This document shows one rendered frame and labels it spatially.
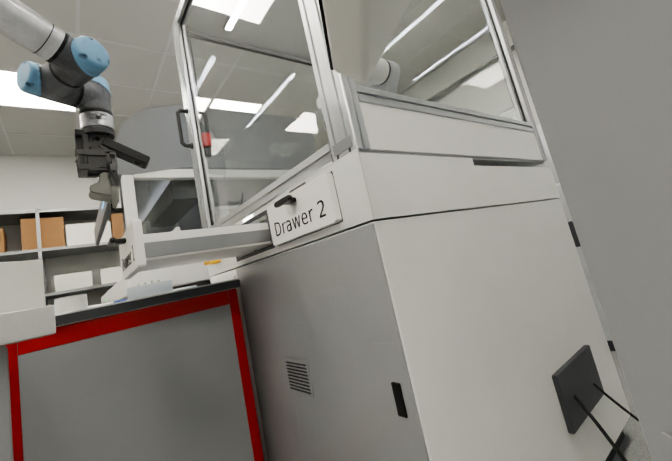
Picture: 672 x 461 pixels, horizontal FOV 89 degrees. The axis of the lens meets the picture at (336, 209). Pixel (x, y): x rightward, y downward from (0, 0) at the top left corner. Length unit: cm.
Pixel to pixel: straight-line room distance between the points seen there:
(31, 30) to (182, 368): 88
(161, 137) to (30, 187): 354
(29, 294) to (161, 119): 153
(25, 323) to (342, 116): 60
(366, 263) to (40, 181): 502
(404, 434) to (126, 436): 72
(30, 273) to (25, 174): 484
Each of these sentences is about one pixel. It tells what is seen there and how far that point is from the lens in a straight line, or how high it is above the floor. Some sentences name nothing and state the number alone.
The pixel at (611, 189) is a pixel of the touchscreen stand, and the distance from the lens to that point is 21.
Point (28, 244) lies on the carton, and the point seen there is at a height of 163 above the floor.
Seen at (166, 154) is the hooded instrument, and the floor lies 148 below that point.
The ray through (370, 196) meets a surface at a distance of 66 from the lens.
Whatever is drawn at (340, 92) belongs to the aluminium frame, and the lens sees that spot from 74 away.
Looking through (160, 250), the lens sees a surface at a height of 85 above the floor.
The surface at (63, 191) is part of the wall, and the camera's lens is 541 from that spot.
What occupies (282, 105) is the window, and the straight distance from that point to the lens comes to 97.
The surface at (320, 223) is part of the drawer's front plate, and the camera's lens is 76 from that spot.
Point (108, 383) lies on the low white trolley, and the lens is 114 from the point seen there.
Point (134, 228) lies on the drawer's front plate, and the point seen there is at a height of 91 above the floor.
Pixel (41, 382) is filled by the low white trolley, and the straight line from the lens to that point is 113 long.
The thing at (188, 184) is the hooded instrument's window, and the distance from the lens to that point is 200.
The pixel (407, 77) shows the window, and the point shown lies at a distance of 96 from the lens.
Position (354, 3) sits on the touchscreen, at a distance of 33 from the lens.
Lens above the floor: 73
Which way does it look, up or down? 9 degrees up
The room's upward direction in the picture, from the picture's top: 12 degrees counter-clockwise
